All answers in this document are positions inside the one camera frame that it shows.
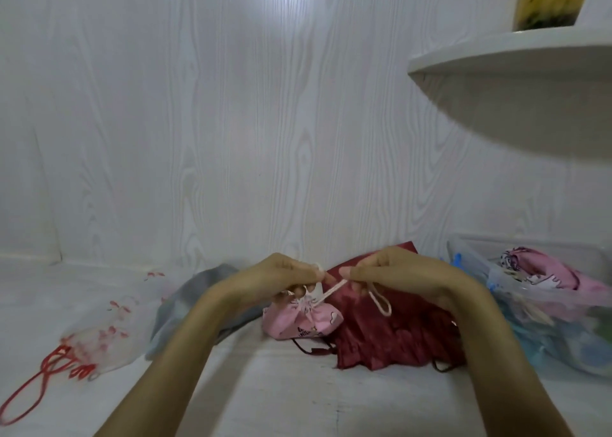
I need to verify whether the pink cartoon print pouch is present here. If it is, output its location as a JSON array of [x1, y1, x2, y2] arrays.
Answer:
[[499, 246, 612, 319]]

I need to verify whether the pink printed drawstring pouch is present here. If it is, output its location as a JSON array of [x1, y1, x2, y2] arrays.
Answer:
[[261, 263, 393, 343]]

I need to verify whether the clear plastic storage bin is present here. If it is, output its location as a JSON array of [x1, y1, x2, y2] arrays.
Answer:
[[447, 233, 612, 381]]

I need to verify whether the person's right forearm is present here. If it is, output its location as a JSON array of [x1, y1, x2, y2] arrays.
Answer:
[[429, 279, 575, 437]]

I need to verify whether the sheer bag with red drawstring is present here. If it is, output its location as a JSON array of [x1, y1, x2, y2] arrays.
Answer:
[[0, 269, 179, 427]]

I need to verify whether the person's left forearm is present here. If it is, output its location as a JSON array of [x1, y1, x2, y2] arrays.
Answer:
[[94, 283, 256, 437]]

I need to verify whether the person's right hand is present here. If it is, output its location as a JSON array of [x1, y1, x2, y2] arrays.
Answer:
[[339, 246, 475, 309]]

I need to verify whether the person's left hand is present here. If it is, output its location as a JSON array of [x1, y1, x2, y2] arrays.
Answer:
[[225, 253, 327, 320]]

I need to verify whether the white corner shelf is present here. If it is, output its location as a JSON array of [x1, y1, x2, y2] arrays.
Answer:
[[407, 26, 612, 159]]

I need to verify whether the dark red fabric bag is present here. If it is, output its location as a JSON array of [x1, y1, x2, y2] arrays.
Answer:
[[293, 241, 468, 373]]

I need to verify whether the grey cloth pouch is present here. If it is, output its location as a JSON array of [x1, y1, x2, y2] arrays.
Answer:
[[145, 263, 269, 362]]

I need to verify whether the light blue cloth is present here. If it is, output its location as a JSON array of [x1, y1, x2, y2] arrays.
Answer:
[[506, 308, 612, 376]]

